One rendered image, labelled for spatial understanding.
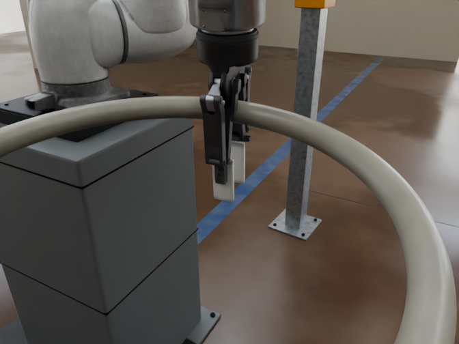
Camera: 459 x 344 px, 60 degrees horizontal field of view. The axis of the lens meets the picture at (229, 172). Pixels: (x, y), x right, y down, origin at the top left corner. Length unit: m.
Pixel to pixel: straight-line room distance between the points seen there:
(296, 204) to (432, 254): 1.59
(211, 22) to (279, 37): 6.61
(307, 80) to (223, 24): 1.23
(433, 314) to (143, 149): 0.76
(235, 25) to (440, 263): 0.30
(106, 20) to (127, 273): 0.59
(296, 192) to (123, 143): 1.14
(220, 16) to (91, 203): 0.52
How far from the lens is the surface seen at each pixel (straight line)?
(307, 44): 1.65
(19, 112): 1.01
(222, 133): 0.48
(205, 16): 0.46
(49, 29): 0.95
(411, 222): 0.34
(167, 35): 1.02
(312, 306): 1.59
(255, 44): 0.49
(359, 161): 0.42
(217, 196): 0.57
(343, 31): 6.73
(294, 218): 1.94
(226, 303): 1.57
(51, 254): 1.04
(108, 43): 0.97
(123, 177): 0.91
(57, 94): 0.98
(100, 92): 0.99
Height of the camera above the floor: 1.12
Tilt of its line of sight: 27 degrees down
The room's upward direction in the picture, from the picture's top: straight up
